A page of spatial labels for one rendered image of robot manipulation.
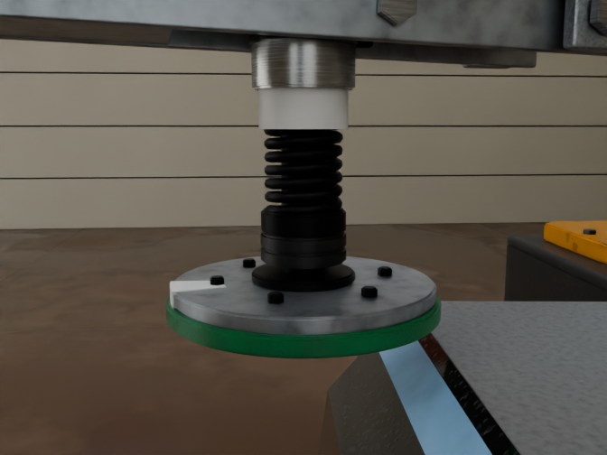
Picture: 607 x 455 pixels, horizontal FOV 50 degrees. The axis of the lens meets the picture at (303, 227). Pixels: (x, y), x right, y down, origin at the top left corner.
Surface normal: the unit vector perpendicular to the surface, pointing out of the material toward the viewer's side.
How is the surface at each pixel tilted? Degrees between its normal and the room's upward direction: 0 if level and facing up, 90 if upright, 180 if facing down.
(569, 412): 0
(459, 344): 0
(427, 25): 90
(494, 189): 90
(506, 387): 0
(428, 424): 45
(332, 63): 90
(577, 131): 90
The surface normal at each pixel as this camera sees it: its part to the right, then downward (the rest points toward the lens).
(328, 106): 0.51, 0.14
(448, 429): -0.70, -0.70
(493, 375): 0.00, -0.99
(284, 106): -0.44, 0.14
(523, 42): 0.24, 0.15
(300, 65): -0.06, 0.15
